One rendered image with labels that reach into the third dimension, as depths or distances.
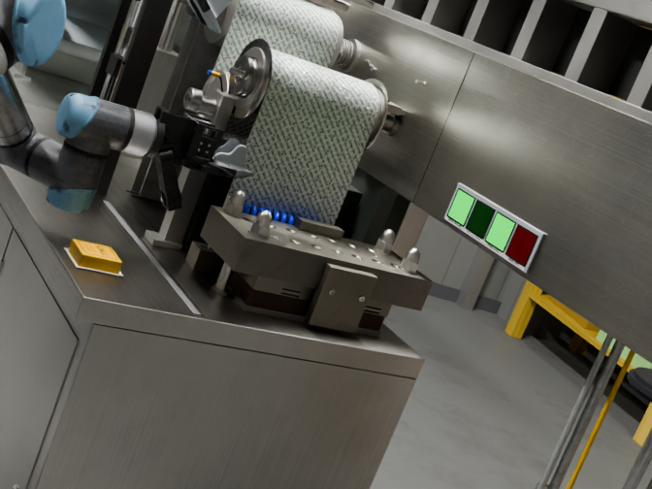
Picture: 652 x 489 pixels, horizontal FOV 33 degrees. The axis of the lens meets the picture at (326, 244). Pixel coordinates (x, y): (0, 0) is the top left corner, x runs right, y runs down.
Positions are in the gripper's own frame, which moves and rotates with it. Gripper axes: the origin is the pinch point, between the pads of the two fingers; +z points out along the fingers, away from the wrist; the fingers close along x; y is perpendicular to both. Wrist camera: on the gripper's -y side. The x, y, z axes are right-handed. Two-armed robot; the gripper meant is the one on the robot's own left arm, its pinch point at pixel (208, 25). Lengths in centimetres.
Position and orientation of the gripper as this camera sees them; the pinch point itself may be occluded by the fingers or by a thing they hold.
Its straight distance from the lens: 192.1
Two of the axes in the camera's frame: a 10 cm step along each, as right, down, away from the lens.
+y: 8.2, -5.6, 1.6
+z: 4.0, 7.4, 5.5
